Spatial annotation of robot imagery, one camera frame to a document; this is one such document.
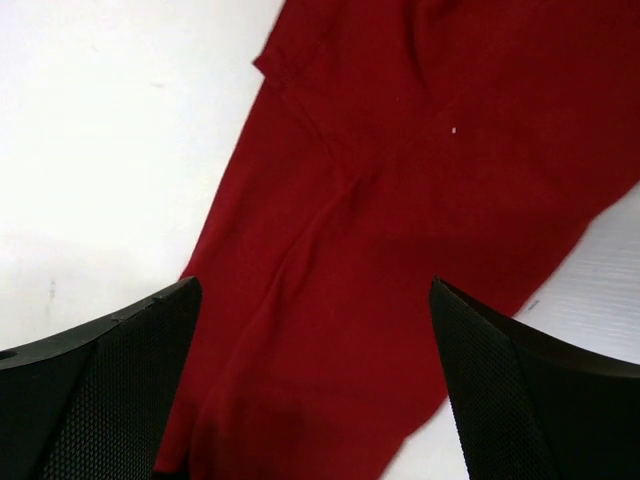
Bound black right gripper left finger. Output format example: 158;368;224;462
1;278;202;480

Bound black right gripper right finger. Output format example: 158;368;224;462
429;278;639;480

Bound red t shirt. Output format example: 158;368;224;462
155;1;639;479

